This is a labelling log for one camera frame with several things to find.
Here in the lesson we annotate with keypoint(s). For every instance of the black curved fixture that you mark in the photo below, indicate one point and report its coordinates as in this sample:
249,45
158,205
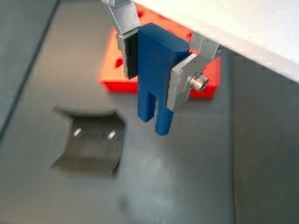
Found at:
95,142

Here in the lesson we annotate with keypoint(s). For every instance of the red shape-sorter block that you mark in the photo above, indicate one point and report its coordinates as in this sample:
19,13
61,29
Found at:
111,74

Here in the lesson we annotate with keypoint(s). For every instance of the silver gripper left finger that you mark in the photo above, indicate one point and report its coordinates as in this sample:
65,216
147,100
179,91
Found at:
122,11

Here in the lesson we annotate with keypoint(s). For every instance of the blue slotted square-circle object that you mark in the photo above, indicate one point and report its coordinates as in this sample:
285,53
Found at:
161,51

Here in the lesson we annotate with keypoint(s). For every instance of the silver red gripper right finger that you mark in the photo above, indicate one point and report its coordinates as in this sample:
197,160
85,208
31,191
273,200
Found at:
187,72

